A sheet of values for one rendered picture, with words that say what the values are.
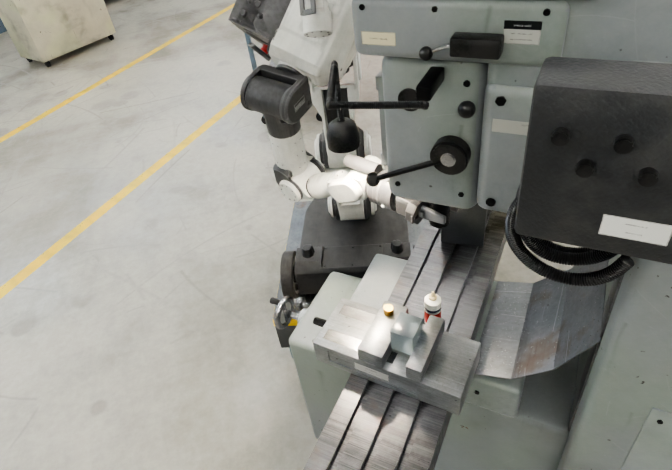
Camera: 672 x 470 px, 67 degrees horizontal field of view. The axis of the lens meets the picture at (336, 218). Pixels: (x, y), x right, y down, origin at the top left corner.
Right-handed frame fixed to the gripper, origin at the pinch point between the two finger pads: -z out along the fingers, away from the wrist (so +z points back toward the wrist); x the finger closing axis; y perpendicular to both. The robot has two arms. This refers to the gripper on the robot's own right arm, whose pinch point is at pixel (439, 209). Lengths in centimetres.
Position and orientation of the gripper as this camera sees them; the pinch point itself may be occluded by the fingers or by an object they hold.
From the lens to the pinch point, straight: 118.5
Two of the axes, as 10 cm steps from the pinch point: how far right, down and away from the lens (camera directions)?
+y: 1.1, 7.7, 6.3
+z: -7.6, -3.5, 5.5
